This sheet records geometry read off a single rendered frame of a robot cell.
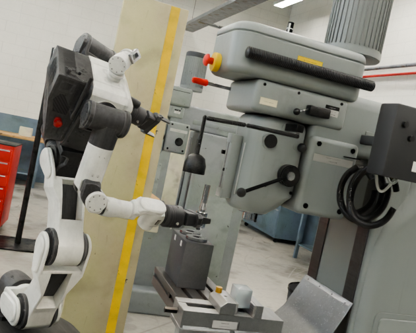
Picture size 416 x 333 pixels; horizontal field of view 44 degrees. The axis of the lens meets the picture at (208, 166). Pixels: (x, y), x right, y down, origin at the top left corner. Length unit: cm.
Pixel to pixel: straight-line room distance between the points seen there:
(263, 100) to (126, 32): 189
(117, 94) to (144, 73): 151
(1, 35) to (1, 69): 63
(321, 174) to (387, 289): 45
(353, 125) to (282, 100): 28
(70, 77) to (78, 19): 891
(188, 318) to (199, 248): 48
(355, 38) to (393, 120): 38
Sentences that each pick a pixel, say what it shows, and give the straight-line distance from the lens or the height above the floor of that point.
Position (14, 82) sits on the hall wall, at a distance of 1059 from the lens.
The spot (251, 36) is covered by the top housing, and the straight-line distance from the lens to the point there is 160.
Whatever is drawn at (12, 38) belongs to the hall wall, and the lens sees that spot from 1065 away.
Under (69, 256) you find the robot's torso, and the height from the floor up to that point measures 98.
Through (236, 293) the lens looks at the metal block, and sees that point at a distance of 173.
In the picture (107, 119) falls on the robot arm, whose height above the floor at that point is 151.
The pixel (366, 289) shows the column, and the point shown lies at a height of 114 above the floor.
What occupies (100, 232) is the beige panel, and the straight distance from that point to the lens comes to 343.
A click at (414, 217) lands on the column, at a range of 188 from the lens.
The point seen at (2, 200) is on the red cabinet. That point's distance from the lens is 614.
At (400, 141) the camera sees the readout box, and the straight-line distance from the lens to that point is 157.
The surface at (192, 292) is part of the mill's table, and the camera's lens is 209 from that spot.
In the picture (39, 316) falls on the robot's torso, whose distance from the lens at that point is 225.
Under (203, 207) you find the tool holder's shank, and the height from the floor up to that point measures 124.
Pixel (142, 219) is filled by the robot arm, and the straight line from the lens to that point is 199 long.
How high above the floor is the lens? 152
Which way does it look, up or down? 3 degrees down
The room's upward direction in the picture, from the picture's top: 12 degrees clockwise
